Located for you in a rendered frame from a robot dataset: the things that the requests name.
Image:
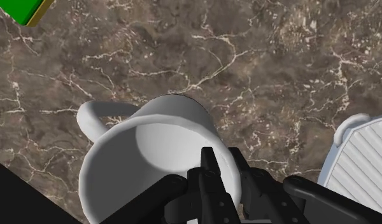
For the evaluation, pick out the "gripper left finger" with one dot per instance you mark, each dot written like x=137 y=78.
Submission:
x=212 y=192

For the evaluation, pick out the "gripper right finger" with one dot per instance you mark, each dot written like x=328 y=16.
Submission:
x=265 y=198

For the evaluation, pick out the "white mug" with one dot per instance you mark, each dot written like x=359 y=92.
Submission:
x=125 y=161

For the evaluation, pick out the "white ribbed lid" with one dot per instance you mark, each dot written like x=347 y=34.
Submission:
x=361 y=161

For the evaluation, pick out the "green box with yellow edge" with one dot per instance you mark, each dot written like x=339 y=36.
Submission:
x=18 y=9

